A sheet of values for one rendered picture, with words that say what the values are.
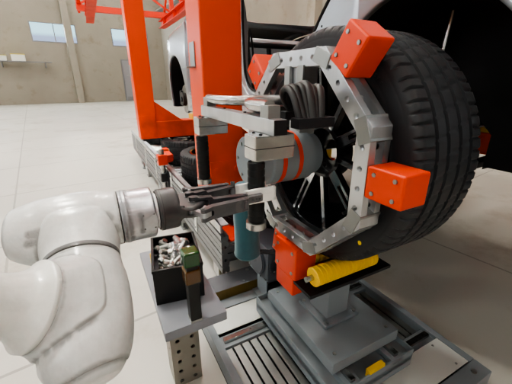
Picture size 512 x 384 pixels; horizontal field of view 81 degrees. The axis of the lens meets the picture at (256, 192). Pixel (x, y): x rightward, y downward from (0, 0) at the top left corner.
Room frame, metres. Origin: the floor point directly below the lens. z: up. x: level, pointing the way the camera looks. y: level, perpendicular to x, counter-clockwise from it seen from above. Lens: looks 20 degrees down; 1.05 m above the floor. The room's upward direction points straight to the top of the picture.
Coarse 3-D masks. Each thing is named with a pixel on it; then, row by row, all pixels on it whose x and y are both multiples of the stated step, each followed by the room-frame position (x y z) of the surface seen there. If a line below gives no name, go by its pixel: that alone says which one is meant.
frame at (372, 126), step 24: (312, 48) 0.77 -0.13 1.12; (264, 72) 0.97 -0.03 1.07; (336, 72) 0.69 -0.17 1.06; (360, 96) 0.65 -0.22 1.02; (360, 120) 0.61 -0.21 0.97; (384, 120) 0.62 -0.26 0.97; (360, 144) 0.61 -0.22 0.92; (384, 144) 0.61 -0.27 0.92; (360, 168) 0.62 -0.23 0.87; (360, 192) 0.60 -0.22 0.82; (288, 216) 0.91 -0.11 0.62; (360, 216) 0.59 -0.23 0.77; (312, 240) 0.72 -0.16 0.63; (336, 240) 0.65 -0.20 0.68
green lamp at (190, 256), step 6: (192, 246) 0.65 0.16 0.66; (180, 252) 0.63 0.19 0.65; (186, 252) 0.62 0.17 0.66; (192, 252) 0.62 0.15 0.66; (198, 252) 0.62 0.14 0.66; (186, 258) 0.61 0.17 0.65; (192, 258) 0.62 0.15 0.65; (198, 258) 0.62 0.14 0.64; (186, 264) 0.61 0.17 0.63; (192, 264) 0.61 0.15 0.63; (198, 264) 0.62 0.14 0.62
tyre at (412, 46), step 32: (320, 32) 0.88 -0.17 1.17; (384, 64) 0.68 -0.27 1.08; (416, 64) 0.69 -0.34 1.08; (448, 64) 0.75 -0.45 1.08; (384, 96) 0.68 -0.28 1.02; (416, 96) 0.63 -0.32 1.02; (448, 96) 0.67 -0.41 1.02; (416, 128) 0.60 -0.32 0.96; (448, 128) 0.64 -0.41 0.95; (480, 128) 0.69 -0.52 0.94; (416, 160) 0.59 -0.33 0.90; (448, 160) 0.63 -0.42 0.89; (448, 192) 0.64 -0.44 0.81; (384, 224) 0.63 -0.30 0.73; (416, 224) 0.62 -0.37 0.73; (352, 256) 0.70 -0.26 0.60
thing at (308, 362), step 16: (256, 304) 1.06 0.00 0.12; (272, 304) 1.03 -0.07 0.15; (272, 320) 0.94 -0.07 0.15; (288, 336) 0.84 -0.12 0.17; (288, 352) 0.83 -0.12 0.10; (304, 352) 0.79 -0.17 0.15; (384, 352) 0.77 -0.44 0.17; (400, 352) 0.77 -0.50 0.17; (304, 368) 0.75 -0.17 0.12; (320, 368) 0.73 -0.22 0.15; (352, 368) 0.73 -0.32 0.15; (368, 368) 0.70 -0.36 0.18; (384, 368) 0.72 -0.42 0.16; (400, 368) 0.76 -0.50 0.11
